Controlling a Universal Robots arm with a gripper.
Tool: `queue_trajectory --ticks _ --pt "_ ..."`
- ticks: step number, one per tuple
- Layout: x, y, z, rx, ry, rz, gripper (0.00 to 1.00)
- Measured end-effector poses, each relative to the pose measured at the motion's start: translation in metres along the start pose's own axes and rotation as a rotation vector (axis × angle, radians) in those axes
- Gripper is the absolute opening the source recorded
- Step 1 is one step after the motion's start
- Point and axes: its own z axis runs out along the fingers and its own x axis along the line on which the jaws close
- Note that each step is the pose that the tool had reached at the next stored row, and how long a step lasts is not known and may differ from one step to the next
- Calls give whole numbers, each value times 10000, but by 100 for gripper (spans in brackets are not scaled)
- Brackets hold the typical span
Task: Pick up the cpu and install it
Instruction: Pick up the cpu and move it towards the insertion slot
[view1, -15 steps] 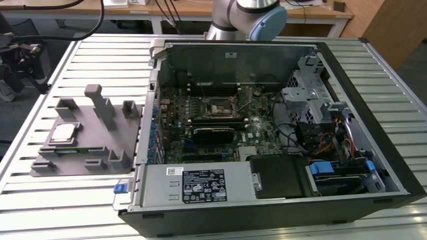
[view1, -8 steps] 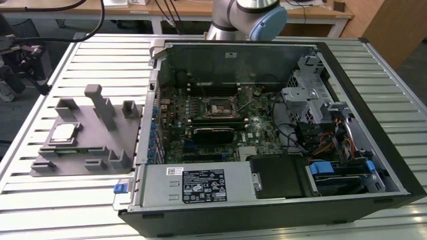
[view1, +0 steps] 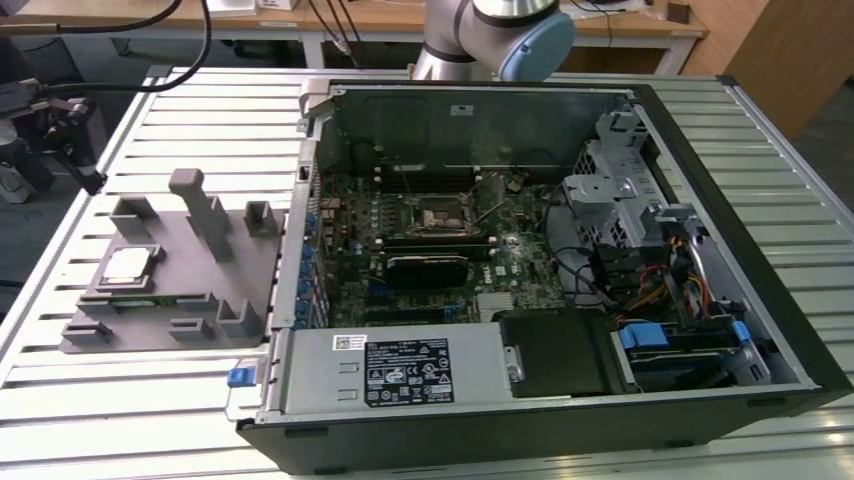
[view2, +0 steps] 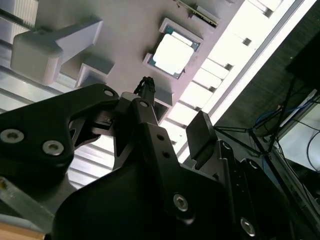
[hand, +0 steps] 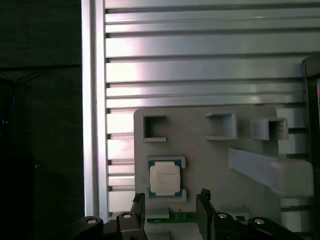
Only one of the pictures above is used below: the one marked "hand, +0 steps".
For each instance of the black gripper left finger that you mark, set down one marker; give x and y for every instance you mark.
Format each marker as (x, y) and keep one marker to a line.
(138, 220)

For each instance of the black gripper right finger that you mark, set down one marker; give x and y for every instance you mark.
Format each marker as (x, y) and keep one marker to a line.
(203, 220)

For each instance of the silver topped CPU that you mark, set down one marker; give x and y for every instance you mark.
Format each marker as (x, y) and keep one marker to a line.
(165, 178)

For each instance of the green RAM stick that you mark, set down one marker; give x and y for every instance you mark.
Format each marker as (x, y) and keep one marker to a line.
(180, 217)

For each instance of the grey parts rack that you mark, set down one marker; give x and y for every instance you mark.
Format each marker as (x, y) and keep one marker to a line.
(200, 162)

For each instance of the black PC case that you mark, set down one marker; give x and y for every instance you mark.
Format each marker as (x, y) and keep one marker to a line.
(312, 100)

